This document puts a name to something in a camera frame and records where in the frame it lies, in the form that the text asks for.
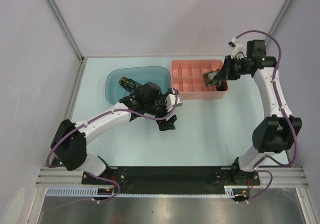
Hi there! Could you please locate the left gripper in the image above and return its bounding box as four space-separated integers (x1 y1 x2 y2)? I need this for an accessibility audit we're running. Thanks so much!
145 92 176 130

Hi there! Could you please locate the orange floral tie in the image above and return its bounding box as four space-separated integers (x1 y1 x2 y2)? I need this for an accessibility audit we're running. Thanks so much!
203 69 221 87

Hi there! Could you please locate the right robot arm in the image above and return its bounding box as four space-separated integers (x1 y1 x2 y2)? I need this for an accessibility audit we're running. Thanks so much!
213 38 302 184

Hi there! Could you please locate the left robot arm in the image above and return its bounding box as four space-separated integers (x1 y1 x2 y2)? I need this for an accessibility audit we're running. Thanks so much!
46 78 183 184

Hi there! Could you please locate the rolled dark tie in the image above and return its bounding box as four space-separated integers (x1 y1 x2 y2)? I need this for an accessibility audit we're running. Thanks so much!
216 82 228 92

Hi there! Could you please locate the pink compartment organizer tray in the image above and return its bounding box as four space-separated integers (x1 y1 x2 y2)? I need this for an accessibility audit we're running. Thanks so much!
171 59 228 100

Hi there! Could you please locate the navy yellow patterned tie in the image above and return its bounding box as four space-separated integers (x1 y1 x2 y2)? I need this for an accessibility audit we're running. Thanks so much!
119 77 143 93

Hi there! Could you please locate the teal plastic bin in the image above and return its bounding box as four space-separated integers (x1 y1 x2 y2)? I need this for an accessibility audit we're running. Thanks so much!
105 66 171 105

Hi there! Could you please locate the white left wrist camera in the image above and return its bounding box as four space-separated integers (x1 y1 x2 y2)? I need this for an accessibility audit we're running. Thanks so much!
166 88 183 112

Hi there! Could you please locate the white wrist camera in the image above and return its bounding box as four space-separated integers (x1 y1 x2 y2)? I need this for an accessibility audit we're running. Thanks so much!
228 37 245 59
166 88 183 112

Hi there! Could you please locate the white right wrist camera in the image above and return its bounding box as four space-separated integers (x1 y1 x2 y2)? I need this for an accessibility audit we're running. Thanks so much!
228 37 245 59

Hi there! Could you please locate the white cable duct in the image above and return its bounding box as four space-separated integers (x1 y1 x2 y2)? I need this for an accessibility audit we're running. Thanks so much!
47 186 250 198

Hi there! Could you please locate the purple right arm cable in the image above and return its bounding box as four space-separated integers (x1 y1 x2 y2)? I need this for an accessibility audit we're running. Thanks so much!
234 30 300 204

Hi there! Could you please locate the right corner aluminium post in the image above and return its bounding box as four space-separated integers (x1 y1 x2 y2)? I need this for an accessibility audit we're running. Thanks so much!
263 0 295 37

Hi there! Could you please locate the corner aluminium post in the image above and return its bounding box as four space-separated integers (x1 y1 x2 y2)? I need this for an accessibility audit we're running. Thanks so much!
263 0 295 37
45 0 84 63

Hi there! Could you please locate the aluminium frame rail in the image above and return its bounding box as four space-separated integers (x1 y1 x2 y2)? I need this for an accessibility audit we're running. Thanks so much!
35 166 308 188

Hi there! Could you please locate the left corner aluminium post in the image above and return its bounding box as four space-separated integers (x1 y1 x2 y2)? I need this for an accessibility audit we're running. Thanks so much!
45 0 84 63

